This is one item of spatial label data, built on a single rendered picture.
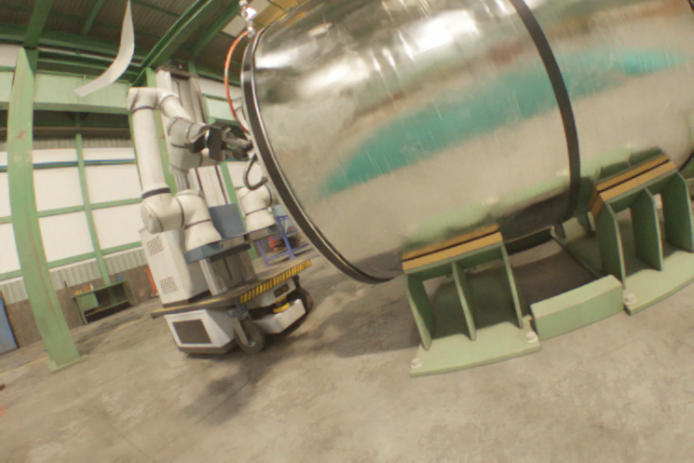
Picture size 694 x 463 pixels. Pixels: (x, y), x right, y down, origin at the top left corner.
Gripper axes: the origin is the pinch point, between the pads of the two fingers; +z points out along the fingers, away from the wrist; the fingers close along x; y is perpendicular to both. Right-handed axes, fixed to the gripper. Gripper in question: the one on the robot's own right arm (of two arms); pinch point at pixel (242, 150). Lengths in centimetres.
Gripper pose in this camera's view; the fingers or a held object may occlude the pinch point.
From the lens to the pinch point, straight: 103.0
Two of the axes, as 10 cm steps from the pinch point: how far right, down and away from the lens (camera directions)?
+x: -2.4, 7.8, 5.8
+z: 9.3, 3.5, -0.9
